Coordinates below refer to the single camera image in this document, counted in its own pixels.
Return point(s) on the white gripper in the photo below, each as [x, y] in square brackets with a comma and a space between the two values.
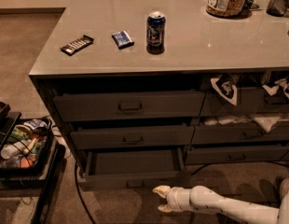
[174, 199]

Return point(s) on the grey drawer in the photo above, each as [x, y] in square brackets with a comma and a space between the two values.
[129, 105]
[149, 136]
[210, 155]
[132, 171]
[249, 100]
[247, 132]

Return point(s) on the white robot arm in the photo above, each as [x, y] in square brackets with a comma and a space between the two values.
[206, 201]

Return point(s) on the white plastic bag in drawer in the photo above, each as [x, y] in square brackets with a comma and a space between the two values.
[266, 121]

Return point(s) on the grey counter cabinet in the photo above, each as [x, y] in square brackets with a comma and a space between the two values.
[135, 85]

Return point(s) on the black white chip bag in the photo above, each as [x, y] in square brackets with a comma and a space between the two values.
[226, 86]

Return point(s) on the black bin of items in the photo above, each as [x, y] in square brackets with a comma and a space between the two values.
[24, 146]

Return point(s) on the blue snack packet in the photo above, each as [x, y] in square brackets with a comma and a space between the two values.
[122, 39]

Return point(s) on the dark striped snack bar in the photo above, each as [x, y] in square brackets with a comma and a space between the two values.
[77, 45]

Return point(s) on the blue drink can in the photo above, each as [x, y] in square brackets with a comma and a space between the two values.
[155, 29]

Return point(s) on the large jar of nuts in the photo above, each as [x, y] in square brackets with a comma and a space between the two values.
[224, 8]

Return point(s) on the black cart frame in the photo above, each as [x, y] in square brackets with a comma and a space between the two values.
[40, 189]

